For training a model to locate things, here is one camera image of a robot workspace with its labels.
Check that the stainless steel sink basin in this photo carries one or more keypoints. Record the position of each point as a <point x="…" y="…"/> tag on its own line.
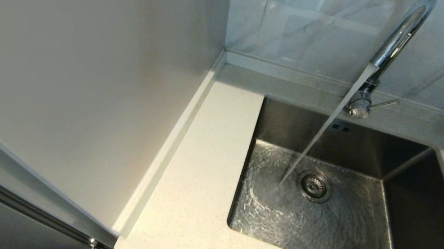
<point x="343" y="237"/>

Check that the round metal drain strainer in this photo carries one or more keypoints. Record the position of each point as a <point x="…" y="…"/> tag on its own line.
<point x="314" y="187"/>

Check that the white refrigerator side panel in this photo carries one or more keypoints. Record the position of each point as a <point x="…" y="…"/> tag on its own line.
<point x="80" y="49"/>

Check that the chrome gooseneck faucet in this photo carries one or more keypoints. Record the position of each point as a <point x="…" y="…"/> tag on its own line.
<point x="399" y="37"/>

